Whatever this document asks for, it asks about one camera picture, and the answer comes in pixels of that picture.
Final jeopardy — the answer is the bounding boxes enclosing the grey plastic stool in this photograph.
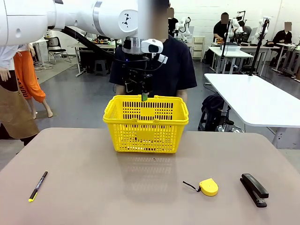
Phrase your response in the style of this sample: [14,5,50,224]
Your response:
[94,59,111,76]

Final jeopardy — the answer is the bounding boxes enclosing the white drawer cabinet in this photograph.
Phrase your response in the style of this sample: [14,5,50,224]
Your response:
[192,36,206,60]

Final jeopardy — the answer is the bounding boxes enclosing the seated person black shirt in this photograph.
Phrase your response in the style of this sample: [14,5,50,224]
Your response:
[212,12,233,41]
[272,22,293,45]

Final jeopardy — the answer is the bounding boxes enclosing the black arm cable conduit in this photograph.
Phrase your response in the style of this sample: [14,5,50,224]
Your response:
[63,25,116,62]

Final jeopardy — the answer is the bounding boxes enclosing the person left forearm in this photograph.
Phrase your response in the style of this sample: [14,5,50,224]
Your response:
[176,88,188,103]

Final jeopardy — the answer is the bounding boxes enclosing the mannequin orange pants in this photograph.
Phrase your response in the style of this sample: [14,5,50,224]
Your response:
[13,43,53,120]

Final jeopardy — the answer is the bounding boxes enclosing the white table with legs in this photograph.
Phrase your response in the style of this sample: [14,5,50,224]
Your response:
[203,73,300,149]

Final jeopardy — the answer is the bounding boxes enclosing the standing person dark clothes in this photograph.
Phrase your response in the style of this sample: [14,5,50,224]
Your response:
[167,7,179,38]

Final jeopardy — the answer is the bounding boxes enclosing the black stapler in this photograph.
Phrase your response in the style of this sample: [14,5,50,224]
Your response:
[239,173,270,208]

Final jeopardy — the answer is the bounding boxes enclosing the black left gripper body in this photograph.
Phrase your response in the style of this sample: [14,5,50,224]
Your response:
[123,68,154,95]

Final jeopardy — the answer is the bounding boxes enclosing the black camera stand pole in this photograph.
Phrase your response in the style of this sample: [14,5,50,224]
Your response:
[248,18,270,77]
[220,20,233,71]

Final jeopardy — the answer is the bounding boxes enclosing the yellow tape measure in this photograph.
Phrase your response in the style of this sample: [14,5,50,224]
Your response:
[182,178,219,197]

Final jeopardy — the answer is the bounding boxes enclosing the yellow plastic basket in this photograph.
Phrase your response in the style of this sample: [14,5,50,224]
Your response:
[102,94,189,155]

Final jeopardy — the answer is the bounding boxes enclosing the white background table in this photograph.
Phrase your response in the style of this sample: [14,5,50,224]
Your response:
[208,45,254,74]

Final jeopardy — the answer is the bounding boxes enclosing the black marker pen yellow cap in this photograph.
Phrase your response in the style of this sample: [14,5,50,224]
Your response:
[28,171,49,203]

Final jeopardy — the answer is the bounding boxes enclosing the person torso dark t-shirt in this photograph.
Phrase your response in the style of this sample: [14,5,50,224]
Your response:
[109,34,198,104]

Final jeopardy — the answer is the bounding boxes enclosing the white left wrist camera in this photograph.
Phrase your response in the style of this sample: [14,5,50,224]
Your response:
[141,38,168,64]

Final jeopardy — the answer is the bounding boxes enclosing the black bag on stool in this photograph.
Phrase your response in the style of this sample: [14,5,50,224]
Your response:
[198,93,235,132]

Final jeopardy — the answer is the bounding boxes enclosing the black office chair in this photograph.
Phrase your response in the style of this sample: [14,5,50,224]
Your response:
[46,36,72,66]

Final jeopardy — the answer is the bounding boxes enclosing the mannequin white shirt brown apron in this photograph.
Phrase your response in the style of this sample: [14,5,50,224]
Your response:
[0,44,40,146]

